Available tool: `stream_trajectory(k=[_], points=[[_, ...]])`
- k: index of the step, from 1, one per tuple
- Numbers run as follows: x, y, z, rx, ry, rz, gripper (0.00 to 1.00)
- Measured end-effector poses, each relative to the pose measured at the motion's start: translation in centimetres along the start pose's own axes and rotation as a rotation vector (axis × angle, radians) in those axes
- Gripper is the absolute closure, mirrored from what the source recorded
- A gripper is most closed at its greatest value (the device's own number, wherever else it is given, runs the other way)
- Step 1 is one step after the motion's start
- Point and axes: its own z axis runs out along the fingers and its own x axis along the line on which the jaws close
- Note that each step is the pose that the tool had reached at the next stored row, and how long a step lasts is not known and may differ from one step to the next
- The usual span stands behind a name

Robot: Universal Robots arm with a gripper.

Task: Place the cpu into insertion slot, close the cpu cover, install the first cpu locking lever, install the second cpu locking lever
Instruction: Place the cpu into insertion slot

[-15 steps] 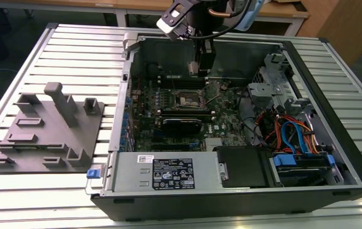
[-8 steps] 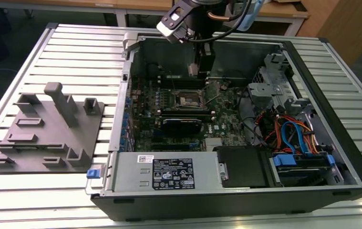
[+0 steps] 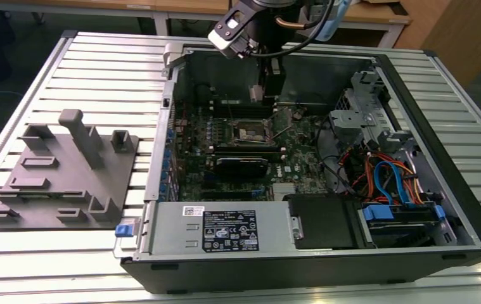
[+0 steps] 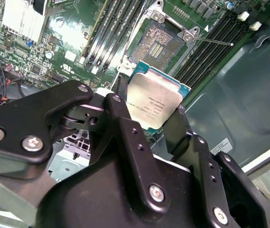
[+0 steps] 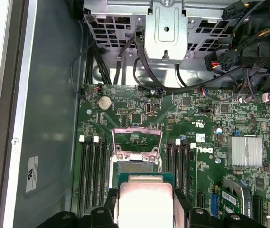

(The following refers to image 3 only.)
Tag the grey parts rack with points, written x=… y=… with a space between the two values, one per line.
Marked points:
x=67 y=177

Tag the silver chipset heatsink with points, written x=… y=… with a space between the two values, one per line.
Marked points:
x=285 y=188

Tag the black graphics card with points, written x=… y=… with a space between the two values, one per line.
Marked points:
x=239 y=169

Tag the green motherboard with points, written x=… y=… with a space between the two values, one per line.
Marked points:
x=303 y=158

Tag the silver CPU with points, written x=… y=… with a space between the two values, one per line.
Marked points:
x=255 y=94

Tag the hard disk in blue carrier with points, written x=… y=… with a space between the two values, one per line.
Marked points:
x=377 y=212

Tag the wooden cabinet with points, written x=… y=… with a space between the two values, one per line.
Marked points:
x=460 y=38

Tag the metal locking lever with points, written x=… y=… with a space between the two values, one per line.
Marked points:
x=231 y=112

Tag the metal drive cage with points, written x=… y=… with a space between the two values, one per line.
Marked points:
x=350 y=123

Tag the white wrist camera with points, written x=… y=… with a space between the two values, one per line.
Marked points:
x=228 y=35

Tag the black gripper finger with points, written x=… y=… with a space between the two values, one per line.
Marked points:
x=274 y=85

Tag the black expansion slot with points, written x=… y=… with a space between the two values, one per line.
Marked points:
x=227 y=194

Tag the wooden desk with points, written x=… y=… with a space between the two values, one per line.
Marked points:
x=383 y=16

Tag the black PC case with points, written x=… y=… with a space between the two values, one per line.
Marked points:
x=265 y=275

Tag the silver power supply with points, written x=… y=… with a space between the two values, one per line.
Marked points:
x=172 y=228

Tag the blue latch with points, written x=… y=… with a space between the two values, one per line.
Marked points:
x=122 y=231

